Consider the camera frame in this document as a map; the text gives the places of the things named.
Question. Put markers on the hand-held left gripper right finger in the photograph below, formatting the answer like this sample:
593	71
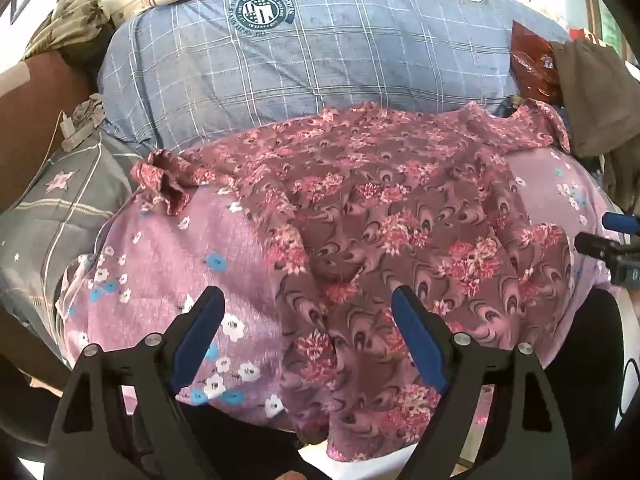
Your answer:
420	340

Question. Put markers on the brown cloth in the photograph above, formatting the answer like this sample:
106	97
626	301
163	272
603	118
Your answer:
595	100

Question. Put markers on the dark cloth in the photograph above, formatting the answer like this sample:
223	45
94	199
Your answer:
585	370

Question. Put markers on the brown wooden headboard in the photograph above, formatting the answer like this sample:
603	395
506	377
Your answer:
45	110

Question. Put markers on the maroon floral garment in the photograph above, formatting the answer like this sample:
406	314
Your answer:
400	210

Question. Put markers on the crumpled grey cloth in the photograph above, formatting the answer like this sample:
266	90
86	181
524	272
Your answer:
87	115

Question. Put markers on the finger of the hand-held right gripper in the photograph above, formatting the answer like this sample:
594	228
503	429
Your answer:
620	222
595	246

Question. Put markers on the blue plaid blanket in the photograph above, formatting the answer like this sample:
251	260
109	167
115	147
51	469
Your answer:
325	60

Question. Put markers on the olive floral cloth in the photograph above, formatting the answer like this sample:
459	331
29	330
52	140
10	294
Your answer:
70	20

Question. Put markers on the pink flowered bed sheet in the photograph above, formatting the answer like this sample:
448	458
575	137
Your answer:
150	270

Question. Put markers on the red plastic packet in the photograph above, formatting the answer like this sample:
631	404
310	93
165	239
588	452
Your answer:
532	60

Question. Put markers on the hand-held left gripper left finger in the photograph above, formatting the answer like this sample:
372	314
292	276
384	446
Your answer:
200	340

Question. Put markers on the grey star patterned pillow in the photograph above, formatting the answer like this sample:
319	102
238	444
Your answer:
50	210

